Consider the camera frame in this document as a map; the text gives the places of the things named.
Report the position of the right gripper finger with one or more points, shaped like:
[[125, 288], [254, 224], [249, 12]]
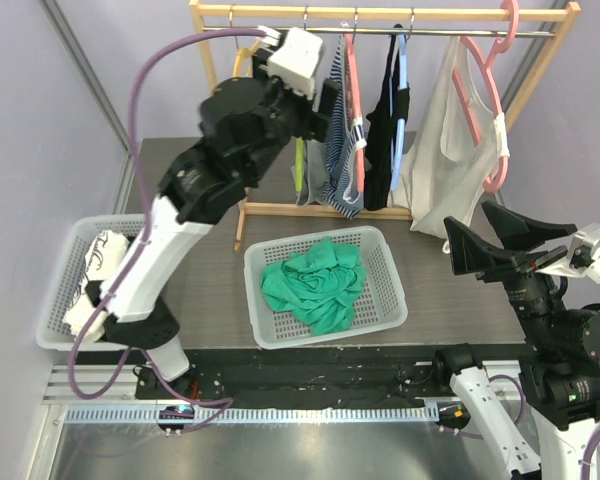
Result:
[[470, 254], [521, 233]]

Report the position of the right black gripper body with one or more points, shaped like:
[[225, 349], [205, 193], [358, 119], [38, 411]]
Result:
[[518, 262]]

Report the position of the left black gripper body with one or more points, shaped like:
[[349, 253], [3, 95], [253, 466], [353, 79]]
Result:
[[297, 112]]

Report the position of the yellow hanger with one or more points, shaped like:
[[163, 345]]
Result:
[[243, 64]]

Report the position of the green tank top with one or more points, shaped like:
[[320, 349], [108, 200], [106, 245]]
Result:
[[318, 287]]

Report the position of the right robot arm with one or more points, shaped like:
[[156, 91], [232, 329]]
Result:
[[559, 375]]

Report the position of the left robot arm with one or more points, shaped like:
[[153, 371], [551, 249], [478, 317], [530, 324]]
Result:
[[246, 123]]

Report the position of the lime green hanger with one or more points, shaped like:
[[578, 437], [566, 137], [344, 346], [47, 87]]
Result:
[[299, 166]]

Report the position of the pink hanger middle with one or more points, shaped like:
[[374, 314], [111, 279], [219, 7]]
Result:
[[356, 117]]

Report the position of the pink hanger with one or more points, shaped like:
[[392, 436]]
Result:
[[494, 181], [356, 117]]

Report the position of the blue striped tank top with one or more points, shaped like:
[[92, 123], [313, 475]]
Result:
[[344, 140]]

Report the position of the black tank top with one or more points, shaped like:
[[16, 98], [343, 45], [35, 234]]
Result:
[[379, 140]]

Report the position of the grey tank top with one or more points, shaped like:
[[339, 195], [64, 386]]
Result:
[[314, 175]]

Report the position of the light blue hanger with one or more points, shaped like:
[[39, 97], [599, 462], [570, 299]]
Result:
[[399, 107]]

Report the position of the white tank top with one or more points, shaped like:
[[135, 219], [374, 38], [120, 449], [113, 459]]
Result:
[[458, 144]]

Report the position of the pink hanger right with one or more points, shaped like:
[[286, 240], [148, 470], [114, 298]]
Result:
[[494, 181]]

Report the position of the white centre basket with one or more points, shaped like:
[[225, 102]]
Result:
[[381, 306]]

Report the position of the white basket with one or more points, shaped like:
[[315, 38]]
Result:
[[52, 333], [381, 306]]

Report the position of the wooden clothes rack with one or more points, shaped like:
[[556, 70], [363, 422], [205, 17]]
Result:
[[556, 23]]

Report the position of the white printed garment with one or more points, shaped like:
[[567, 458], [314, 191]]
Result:
[[101, 260]]

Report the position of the white left basket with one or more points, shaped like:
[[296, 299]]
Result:
[[52, 333]]

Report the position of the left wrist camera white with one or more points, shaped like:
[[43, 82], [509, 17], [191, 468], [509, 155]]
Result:
[[296, 61]]

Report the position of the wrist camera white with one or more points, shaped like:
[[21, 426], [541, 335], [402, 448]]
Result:
[[583, 256], [296, 61]]

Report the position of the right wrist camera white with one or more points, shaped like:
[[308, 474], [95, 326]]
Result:
[[583, 256]]

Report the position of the white slotted cable duct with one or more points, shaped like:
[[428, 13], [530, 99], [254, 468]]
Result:
[[172, 414]]

